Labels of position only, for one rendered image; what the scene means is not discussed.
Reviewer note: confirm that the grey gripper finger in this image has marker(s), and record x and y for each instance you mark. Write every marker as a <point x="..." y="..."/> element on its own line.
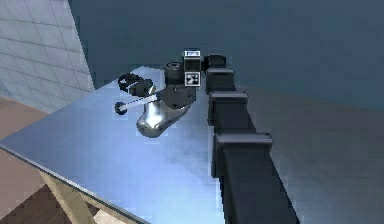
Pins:
<point x="140" y="87"/>
<point x="140" y="102"/>

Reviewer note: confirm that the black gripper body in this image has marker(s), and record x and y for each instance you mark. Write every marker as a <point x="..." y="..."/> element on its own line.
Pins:
<point x="175" y="96"/>

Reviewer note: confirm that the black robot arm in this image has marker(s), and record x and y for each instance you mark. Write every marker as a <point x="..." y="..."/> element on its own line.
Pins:
<point x="246" y="173"/>

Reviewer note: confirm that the blue glossy table wooden legs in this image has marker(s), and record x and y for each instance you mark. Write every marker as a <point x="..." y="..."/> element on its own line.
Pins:
<point x="100" y="156"/>

